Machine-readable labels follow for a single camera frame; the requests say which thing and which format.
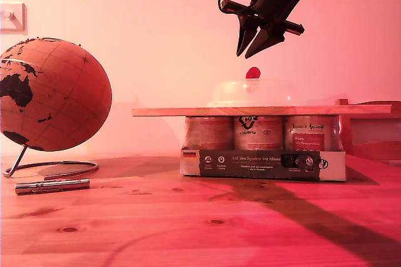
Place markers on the can with black swirl logo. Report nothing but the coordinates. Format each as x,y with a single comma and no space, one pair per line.
257,135

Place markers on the can with red label panel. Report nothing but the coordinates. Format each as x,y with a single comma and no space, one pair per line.
310,137

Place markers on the wooden chair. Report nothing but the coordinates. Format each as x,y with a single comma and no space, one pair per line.
376,146

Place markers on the cardboard can tray dark label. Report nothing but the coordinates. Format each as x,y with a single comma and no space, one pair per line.
250,166

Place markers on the white wall hook plate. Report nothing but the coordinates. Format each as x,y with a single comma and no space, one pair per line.
17,25

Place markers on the can with plain white label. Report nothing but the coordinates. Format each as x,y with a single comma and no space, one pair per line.
208,133

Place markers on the shiny metal tube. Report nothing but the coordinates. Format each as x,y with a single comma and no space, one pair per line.
53,186

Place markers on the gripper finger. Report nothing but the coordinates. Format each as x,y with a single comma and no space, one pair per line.
264,43
246,35

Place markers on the cork globe on metal stand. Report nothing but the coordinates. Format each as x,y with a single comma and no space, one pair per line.
59,97

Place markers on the wooden shelf board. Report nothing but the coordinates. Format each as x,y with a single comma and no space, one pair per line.
250,111

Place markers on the clear plastic microwave lid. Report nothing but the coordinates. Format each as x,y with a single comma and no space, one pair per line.
250,94

